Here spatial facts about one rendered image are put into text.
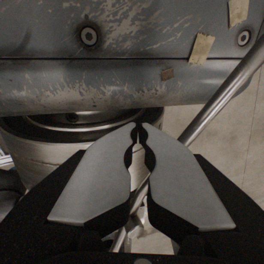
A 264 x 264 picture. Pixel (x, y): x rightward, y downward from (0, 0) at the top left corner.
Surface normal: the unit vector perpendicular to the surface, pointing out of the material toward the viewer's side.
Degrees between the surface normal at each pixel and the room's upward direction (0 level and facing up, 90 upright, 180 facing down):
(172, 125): 0
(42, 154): 24
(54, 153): 16
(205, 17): 0
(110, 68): 0
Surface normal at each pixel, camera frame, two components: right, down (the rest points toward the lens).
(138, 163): 0.65, 0.40
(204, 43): 0.18, 0.53
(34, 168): -0.31, 0.48
